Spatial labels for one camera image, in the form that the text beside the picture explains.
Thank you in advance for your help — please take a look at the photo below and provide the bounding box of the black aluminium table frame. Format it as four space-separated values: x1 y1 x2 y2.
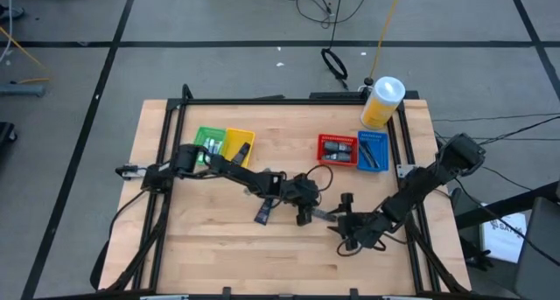
89 83 473 300

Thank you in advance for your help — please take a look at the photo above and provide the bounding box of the yellow floor cable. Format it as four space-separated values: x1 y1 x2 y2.
369 0 406 80
0 26 52 85

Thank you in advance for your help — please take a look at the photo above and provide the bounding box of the grey stand foot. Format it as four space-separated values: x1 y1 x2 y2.
0 83 47 98

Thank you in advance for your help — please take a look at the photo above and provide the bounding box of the red plastic basket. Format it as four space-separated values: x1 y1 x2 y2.
317 134 359 167

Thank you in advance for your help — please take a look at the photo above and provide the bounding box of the dark blue sachet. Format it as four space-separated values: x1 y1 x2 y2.
234 142 252 166
254 198 275 227

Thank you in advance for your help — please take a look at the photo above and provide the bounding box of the yellow canister white lid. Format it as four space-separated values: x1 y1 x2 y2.
360 75 407 129

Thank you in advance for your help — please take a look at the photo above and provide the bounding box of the black comb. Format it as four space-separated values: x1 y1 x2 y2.
360 141 374 168
366 142 381 169
311 207 339 223

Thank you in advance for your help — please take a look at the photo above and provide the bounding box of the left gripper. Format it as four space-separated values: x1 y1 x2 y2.
283 184 321 227

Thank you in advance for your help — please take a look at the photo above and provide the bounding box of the person's foot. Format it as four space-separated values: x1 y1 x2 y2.
0 4 25 22

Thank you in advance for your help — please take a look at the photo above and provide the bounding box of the black beam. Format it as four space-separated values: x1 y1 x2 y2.
454 180 560 230

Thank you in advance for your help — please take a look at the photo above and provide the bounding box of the black caster object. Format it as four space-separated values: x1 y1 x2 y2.
0 121 18 159

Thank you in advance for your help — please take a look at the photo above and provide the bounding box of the coiled black cable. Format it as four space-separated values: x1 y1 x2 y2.
320 47 350 81

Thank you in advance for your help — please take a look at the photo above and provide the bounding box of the white paper bag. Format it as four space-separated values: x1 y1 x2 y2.
479 202 529 265

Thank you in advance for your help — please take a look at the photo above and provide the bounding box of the yellow plastic basket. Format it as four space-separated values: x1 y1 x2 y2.
221 127 256 169

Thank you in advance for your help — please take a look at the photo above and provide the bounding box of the green plastic basket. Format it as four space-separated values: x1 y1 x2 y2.
192 125 228 165

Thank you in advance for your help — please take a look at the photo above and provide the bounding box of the blue plastic basket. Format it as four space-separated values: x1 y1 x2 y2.
356 130 390 173

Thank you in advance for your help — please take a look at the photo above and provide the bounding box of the long black floor cable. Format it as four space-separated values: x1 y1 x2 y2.
328 0 347 51

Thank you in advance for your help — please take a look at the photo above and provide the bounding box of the thin black floor cable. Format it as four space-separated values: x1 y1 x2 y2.
480 164 534 192
476 115 560 146
431 113 560 123

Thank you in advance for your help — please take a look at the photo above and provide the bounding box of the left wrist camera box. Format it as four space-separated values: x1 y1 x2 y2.
291 172 314 190

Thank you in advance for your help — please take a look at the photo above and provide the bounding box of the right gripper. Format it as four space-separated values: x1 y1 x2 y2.
332 208 395 252

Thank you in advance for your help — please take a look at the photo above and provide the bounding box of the dark grey chair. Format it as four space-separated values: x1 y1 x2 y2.
514 197 560 300

